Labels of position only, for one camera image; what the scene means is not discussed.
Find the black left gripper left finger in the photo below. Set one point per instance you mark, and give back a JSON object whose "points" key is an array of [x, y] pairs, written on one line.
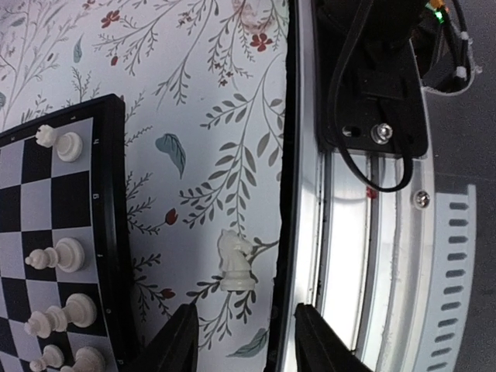
{"points": [[175, 346]]}

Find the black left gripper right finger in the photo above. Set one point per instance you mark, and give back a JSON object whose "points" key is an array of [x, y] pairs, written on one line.
{"points": [[318, 348]]}

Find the white chess piece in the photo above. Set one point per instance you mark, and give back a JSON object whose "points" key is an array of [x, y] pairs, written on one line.
{"points": [[79, 310], [88, 359]]}

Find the black white chessboard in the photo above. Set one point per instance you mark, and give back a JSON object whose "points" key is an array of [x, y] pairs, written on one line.
{"points": [[43, 200]]}

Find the floral patterned table mat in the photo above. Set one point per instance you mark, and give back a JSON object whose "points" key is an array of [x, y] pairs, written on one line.
{"points": [[204, 86]]}

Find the aluminium front rail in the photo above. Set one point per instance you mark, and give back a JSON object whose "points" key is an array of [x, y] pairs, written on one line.
{"points": [[406, 280]]}

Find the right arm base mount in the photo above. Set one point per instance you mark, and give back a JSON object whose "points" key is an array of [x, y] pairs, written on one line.
{"points": [[376, 59]]}

